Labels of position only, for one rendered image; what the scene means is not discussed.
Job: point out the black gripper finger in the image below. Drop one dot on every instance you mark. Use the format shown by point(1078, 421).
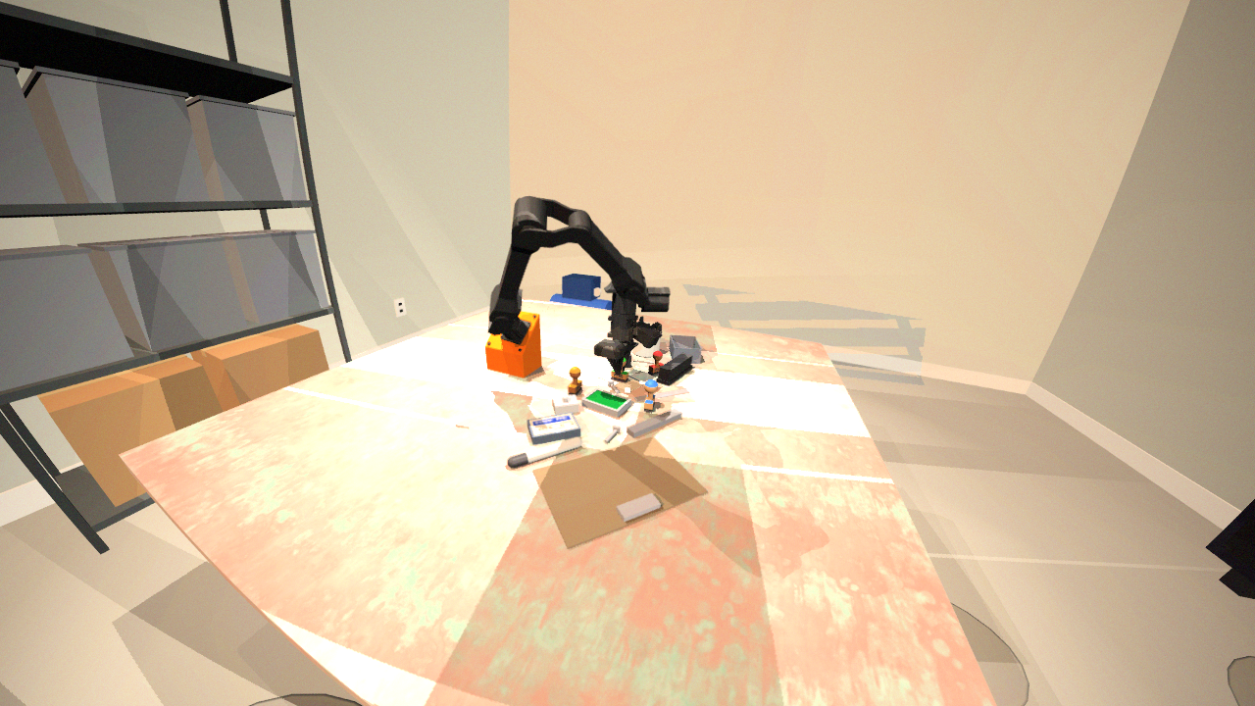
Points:
point(629, 348)
point(617, 364)

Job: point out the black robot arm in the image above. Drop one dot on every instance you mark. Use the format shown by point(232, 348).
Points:
point(529, 233)

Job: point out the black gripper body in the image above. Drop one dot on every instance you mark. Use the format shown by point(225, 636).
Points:
point(616, 348)

